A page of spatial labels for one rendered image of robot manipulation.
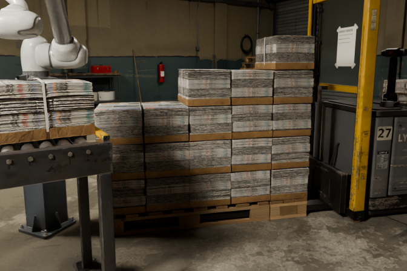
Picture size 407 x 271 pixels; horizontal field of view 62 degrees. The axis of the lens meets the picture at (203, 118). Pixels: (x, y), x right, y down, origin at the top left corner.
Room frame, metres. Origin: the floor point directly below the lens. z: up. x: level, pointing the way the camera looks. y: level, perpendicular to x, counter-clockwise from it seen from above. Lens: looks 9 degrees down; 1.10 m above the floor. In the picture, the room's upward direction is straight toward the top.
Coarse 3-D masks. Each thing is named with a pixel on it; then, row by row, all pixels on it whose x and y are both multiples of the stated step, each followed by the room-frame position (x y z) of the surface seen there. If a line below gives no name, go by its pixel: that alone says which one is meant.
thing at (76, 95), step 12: (60, 84) 1.34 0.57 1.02; (72, 84) 1.37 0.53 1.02; (84, 84) 1.39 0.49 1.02; (60, 96) 1.34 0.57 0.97; (72, 96) 1.37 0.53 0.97; (84, 96) 1.39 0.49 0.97; (60, 108) 1.34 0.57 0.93; (72, 108) 1.37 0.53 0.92; (84, 108) 1.39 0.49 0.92; (60, 120) 1.34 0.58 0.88; (72, 120) 1.37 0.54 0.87; (84, 120) 1.39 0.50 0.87
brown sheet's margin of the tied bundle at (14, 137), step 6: (6, 132) 1.23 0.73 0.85; (12, 132) 1.24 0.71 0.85; (18, 132) 1.25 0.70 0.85; (24, 132) 1.26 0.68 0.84; (30, 132) 1.27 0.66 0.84; (36, 132) 1.29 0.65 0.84; (0, 138) 1.22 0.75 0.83; (6, 138) 1.23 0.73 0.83; (12, 138) 1.24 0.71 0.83; (18, 138) 1.25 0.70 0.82; (24, 138) 1.26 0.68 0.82; (30, 138) 1.27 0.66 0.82; (36, 138) 1.29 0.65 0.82; (0, 144) 1.22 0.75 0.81
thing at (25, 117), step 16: (0, 80) 1.40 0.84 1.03; (16, 80) 1.46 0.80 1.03; (0, 96) 1.23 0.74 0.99; (16, 96) 1.26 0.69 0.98; (32, 96) 1.28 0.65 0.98; (0, 112) 1.22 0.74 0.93; (16, 112) 1.25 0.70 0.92; (32, 112) 1.28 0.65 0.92; (0, 128) 1.22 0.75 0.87; (16, 128) 1.25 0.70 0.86; (32, 128) 1.28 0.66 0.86
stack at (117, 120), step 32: (128, 128) 2.07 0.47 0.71; (160, 128) 2.11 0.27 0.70; (192, 128) 2.16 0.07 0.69; (224, 128) 2.21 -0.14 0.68; (256, 128) 2.26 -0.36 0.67; (128, 160) 2.06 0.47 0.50; (160, 160) 2.11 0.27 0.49; (192, 160) 2.16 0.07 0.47; (224, 160) 2.20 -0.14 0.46; (256, 160) 2.25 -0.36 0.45; (128, 192) 2.07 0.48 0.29; (160, 192) 2.11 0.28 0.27; (192, 192) 2.16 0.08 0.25; (224, 192) 2.21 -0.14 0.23; (256, 192) 2.26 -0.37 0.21; (128, 224) 2.19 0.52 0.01; (192, 224) 2.15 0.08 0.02
